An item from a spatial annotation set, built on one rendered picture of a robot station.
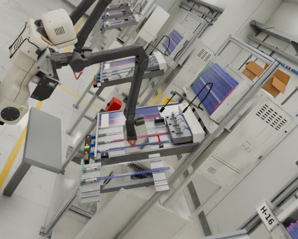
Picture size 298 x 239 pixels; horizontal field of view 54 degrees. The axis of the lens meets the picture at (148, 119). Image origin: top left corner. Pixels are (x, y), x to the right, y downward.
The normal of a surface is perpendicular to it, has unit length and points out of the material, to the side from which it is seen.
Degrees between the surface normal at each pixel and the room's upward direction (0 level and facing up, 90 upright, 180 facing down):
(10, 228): 0
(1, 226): 0
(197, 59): 90
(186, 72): 90
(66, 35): 90
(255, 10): 90
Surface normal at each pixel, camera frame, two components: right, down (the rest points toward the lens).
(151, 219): 0.12, 0.46
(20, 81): 0.38, 0.60
